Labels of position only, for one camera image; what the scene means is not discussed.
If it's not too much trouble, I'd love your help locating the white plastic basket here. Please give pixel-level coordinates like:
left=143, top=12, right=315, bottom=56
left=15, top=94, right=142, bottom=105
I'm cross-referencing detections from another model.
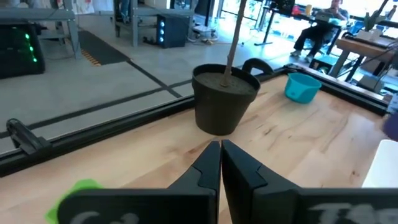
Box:
left=362, top=139, right=398, bottom=189

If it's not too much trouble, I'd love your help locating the purple measuring cup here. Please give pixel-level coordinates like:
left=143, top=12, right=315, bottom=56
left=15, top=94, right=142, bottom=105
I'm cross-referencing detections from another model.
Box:
left=382, top=113, right=398, bottom=142

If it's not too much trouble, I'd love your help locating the black mat with yellow stripes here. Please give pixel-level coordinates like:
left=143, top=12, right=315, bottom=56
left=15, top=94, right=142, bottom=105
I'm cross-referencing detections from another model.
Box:
left=77, top=29, right=131, bottom=67

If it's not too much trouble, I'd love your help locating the black table clamp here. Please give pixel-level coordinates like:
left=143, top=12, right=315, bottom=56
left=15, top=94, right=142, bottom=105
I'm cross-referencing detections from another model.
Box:
left=6, top=118, right=52, bottom=156
left=241, top=58, right=275, bottom=75

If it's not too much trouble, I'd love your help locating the person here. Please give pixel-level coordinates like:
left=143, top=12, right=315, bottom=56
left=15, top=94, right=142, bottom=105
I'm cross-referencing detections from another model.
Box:
left=290, top=0, right=351, bottom=63

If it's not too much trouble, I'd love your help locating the computer tower with green lights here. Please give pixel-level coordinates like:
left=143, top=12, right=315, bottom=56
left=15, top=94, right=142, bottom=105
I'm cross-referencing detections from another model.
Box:
left=0, top=24, right=46, bottom=79

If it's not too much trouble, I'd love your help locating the gray metal table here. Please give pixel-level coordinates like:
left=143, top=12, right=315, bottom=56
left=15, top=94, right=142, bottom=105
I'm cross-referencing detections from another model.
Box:
left=113, top=0, right=195, bottom=47
left=0, top=7, right=82, bottom=60

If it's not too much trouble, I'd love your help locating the teal measuring cup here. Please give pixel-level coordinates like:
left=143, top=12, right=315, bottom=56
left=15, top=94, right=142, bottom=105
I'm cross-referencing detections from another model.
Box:
left=284, top=73, right=323, bottom=105

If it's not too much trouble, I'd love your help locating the black office desk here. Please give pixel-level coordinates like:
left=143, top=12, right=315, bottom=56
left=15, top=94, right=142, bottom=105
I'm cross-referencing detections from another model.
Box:
left=254, top=0, right=343, bottom=47

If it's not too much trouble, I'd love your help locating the green measuring cup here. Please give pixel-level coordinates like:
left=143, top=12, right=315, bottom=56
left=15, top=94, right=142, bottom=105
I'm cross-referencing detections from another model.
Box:
left=45, top=179, right=105, bottom=224

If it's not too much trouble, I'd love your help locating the computer tower with blue lights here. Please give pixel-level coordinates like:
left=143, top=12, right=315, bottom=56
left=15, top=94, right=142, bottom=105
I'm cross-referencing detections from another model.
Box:
left=156, top=14, right=190, bottom=49

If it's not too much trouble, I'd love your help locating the wooden workbench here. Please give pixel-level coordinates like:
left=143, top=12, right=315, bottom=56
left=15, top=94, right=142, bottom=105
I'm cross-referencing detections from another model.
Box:
left=329, top=35, right=398, bottom=78

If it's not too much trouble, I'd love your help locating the black aluminium table frame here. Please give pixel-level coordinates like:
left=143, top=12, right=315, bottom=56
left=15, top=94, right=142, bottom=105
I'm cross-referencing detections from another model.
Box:
left=0, top=63, right=389, bottom=178

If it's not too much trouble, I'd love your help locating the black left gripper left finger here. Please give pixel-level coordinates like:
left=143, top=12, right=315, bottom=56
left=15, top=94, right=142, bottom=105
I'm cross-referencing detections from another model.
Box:
left=57, top=141, right=221, bottom=224

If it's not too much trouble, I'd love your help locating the green plant in black pot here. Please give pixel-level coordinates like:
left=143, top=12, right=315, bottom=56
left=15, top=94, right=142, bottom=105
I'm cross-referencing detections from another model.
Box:
left=192, top=0, right=261, bottom=136

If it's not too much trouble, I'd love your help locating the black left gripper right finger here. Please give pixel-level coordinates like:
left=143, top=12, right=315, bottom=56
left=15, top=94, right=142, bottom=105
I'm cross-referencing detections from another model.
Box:
left=221, top=139, right=398, bottom=224

